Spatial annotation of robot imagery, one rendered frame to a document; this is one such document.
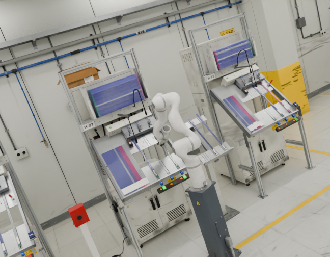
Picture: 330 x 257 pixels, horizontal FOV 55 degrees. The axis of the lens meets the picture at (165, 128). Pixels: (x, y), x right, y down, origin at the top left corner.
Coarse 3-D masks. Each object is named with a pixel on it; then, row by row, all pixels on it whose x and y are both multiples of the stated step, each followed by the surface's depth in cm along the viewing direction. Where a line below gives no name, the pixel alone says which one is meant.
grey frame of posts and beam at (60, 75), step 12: (132, 48) 315; (60, 72) 290; (72, 108) 297; (132, 108) 318; (96, 120) 304; (108, 120) 309; (84, 132) 305; (96, 168) 312; (108, 192) 320; (120, 228) 330; (132, 228) 280; (132, 240) 281
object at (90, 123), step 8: (112, 56) 308; (120, 56) 311; (88, 64) 299; (96, 64) 302; (64, 72) 292; (72, 72) 294; (136, 72) 328; (144, 80) 316; (80, 88) 300; (88, 104) 296; (112, 112) 306; (88, 120) 305; (88, 128) 302; (128, 232) 299
